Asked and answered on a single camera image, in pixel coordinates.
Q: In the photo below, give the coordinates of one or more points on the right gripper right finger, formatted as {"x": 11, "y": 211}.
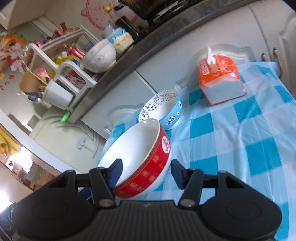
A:
{"x": 225, "y": 203}

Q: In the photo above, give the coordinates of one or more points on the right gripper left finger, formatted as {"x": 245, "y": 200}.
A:
{"x": 69, "y": 202}

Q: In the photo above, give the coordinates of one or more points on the red white bowl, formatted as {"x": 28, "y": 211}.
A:
{"x": 145, "y": 153}

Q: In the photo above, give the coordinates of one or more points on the blue cartoon animal bowl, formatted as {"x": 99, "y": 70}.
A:
{"x": 165, "y": 106}

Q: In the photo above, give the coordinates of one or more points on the orange tissue pack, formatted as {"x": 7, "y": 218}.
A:
{"x": 219, "y": 78}

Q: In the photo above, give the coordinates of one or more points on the blue checked tablecloth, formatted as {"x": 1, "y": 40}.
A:
{"x": 251, "y": 137}

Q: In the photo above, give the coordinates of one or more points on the yellow towel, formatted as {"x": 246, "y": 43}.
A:
{"x": 8, "y": 144}

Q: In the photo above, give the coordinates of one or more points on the green clip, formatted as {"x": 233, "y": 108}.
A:
{"x": 65, "y": 117}

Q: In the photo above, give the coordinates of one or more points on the white utensil holder cup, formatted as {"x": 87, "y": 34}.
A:
{"x": 57, "y": 96}

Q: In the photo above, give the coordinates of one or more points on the wooden spatula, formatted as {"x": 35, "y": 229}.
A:
{"x": 30, "y": 83}

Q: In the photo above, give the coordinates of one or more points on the white floral bowl on counter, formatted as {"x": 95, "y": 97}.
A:
{"x": 100, "y": 57}

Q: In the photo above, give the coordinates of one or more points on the white spice rack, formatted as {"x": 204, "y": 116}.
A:
{"x": 36, "y": 56}

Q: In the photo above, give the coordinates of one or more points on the blue white container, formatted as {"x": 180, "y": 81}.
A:
{"x": 121, "y": 40}

